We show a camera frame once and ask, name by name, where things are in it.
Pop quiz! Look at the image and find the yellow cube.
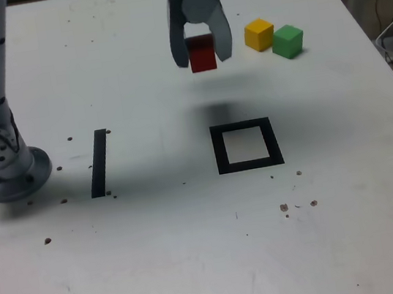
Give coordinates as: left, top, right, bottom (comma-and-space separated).
242, 16, 278, 53

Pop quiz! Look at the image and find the black tape strip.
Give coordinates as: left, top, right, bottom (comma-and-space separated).
81, 128, 117, 200

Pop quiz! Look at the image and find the green cube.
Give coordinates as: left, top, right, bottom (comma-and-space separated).
268, 22, 308, 62

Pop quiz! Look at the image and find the black tape square outline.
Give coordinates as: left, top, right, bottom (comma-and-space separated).
208, 115, 285, 176

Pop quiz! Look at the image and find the red cube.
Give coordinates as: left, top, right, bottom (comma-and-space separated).
183, 32, 219, 75

